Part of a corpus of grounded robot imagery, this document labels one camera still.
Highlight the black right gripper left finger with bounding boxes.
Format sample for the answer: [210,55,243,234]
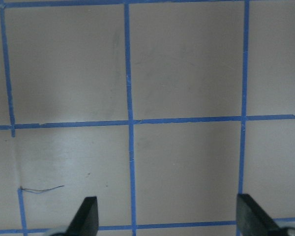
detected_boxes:
[66,196,99,236]

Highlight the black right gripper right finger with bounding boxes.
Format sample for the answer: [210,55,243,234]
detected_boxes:
[236,194,285,236]

